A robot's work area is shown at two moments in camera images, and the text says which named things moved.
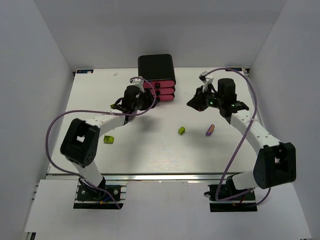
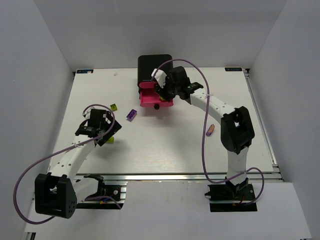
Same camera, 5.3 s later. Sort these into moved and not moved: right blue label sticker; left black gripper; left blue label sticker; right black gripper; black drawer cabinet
Moved: left black gripper; right black gripper
Not moved: black drawer cabinet; right blue label sticker; left blue label sticker
